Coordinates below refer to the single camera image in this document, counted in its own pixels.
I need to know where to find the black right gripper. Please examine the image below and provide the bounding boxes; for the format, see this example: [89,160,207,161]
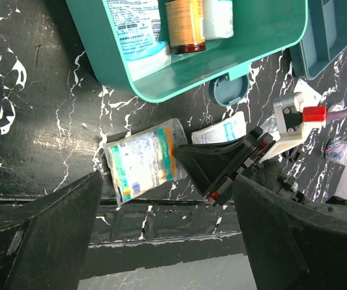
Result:
[173,127,305,206]

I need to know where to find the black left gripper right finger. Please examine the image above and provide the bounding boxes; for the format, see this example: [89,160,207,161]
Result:
[233,175,347,289]

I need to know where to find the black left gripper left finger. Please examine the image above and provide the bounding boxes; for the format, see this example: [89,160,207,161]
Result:
[0,172,103,289]

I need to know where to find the green orange gauze packet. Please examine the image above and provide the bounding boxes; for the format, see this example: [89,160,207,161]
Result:
[103,118,188,207]

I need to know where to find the white green-label bottle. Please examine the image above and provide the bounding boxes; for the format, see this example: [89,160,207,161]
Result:
[203,0,234,40]

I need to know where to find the brown orange-label bottle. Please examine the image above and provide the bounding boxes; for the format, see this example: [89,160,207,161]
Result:
[165,0,206,54]

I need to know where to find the blue white mask packet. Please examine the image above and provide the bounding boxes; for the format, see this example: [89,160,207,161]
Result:
[106,0,171,81]

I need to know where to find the blue divided tray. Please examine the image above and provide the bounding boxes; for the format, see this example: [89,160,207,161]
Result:
[290,0,347,80]

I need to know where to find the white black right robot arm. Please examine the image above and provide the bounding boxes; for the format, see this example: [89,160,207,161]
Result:
[173,127,347,214]

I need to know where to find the green plastic medicine box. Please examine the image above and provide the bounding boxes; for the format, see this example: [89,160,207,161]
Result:
[66,1,308,103]

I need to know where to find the white blue cotton packet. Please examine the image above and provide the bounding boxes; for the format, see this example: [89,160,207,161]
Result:
[191,112,247,144]

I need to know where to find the clear bag of swabs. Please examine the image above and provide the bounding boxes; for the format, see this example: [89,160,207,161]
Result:
[260,115,279,138]

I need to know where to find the round clear container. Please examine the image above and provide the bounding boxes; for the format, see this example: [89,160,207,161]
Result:
[324,140,347,167]

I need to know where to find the small white blue card packet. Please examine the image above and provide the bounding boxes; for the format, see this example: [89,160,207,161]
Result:
[293,79,322,106]

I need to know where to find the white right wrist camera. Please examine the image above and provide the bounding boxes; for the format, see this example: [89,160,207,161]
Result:
[259,92,327,163]

